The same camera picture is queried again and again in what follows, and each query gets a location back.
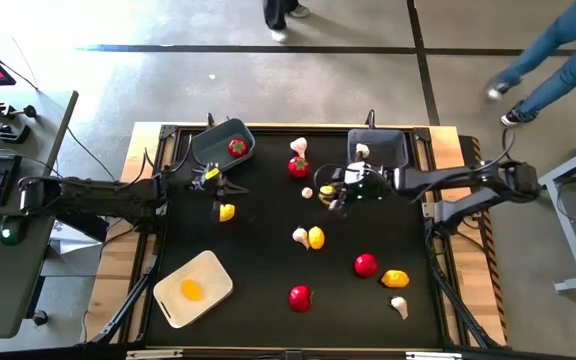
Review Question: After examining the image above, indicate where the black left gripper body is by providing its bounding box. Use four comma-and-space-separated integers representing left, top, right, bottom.
190, 163, 230, 204

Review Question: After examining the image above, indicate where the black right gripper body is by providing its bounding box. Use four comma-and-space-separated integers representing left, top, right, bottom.
340, 160, 397, 204

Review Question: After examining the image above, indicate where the red pepper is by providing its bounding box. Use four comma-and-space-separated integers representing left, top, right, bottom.
287, 155, 312, 180

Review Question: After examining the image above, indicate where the red toy tomato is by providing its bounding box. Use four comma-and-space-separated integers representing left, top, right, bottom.
227, 137, 250, 160

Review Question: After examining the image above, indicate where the red apple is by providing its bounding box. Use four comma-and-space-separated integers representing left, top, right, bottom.
353, 253, 380, 279
288, 284, 314, 314

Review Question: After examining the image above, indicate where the red apple bottom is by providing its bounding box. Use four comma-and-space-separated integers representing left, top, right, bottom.
288, 284, 314, 314

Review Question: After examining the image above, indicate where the teal plastic basket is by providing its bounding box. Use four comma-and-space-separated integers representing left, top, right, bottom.
190, 117, 257, 174

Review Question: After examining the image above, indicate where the grey plastic basket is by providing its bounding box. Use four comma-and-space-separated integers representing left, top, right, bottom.
346, 127, 410, 171

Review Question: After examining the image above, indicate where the white paper stack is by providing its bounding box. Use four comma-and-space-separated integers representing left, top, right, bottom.
49, 219, 105, 257

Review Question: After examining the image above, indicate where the person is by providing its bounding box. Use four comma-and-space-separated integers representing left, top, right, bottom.
262, 0, 313, 44
485, 0, 576, 127

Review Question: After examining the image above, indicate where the dark computer mouse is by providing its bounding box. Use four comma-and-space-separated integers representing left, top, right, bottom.
0, 214, 25, 247

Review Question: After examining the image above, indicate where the black desk clamp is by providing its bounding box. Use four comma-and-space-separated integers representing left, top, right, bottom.
0, 99, 38, 122
0, 119, 32, 145

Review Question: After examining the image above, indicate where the grey metal table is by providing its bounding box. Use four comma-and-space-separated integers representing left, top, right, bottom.
537, 139, 576, 294

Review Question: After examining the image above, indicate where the black aluminium rig frame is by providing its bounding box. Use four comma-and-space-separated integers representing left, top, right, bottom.
87, 123, 507, 351

